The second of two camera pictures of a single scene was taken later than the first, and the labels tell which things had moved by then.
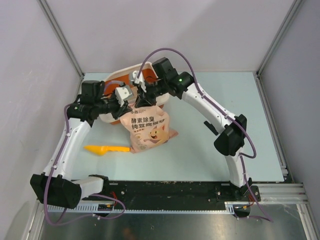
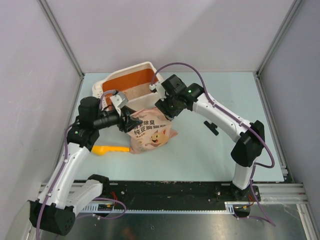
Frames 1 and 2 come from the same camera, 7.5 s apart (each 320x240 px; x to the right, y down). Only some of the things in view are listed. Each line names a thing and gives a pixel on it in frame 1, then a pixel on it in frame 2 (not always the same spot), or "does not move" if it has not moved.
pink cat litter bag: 149,128 does not move
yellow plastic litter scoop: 101,150 does not move
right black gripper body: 157,88 -> 169,106
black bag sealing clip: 211,127 does not move
